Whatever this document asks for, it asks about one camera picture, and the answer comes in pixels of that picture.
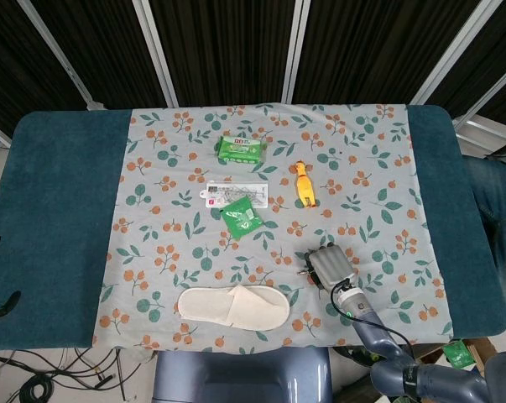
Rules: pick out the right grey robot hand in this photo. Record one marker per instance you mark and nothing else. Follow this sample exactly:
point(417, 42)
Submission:
point(329, 265)

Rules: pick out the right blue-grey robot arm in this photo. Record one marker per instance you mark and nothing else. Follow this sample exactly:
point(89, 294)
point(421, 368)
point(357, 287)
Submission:
point(387, 348)

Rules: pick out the floral grey tablecloth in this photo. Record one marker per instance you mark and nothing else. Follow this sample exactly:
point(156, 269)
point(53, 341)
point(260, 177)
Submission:
point(278, 260)

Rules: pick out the teal table cover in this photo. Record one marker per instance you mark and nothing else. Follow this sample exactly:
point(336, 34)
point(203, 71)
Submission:
point(55, 226)

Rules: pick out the yellow rubber chicken toy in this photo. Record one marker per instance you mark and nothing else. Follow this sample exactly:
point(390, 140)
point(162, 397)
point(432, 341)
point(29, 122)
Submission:
point(304, 184)

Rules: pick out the green foil sachet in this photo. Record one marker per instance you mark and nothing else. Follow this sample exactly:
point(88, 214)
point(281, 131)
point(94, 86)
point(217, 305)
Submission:
point(240, 219)

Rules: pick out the white disposable slipper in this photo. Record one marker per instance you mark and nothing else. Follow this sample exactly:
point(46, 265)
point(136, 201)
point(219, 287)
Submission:
point(233, 308)

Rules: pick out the white flat package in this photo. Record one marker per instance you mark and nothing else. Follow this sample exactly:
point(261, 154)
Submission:
point(238, 194)

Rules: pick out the blue-grey robot torso base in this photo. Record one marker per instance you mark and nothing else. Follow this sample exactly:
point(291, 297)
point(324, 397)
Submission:
point(242, 375)

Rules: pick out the green tissue pack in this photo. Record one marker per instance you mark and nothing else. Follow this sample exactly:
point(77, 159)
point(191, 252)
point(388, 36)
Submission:
point(241, 149)

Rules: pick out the green sachet on floor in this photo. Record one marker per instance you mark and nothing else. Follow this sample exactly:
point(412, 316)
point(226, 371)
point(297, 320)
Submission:
point(457, 353)

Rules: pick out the cardboard box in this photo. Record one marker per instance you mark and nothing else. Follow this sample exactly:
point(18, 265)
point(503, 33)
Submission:
point(479, 350)

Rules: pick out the person in blue jeans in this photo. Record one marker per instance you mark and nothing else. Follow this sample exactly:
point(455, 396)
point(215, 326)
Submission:
point(496, 218)

